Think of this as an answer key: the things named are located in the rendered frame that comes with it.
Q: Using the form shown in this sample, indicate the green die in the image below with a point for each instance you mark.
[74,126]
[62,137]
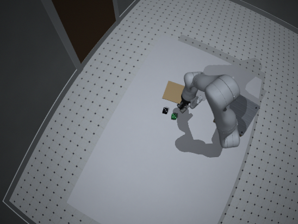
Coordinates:
[173,116]

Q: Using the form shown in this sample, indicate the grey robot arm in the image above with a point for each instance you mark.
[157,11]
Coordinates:
[220,91]

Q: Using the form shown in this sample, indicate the tan flat mat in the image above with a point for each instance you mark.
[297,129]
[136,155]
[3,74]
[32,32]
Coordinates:
[173,92]

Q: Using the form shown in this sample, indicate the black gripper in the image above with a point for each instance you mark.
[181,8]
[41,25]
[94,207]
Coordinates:
[183,103]

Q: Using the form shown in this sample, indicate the black die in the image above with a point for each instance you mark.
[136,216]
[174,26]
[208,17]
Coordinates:
[165,110]

